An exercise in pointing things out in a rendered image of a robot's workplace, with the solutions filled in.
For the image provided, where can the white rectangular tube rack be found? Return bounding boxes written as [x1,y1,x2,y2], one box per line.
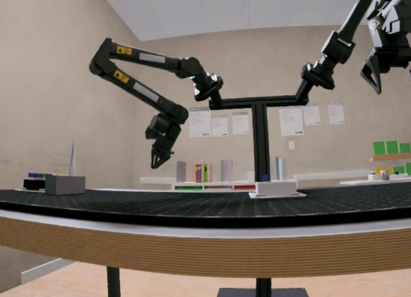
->
[256,181,297,196]

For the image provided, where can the metal forceps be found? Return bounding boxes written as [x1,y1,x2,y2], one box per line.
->
[69,143,76,176]

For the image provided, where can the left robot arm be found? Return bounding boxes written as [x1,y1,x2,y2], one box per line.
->
[307,0,411,85]

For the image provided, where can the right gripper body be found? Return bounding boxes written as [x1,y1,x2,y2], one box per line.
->
[152,134,176,157]

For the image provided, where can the black vial rack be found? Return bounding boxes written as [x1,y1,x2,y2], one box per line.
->
[23,179,45,191]

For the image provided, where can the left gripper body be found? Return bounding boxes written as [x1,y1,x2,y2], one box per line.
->
[369,47,411,73]

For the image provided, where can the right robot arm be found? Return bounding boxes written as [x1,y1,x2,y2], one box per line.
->
[89,37,219,147]

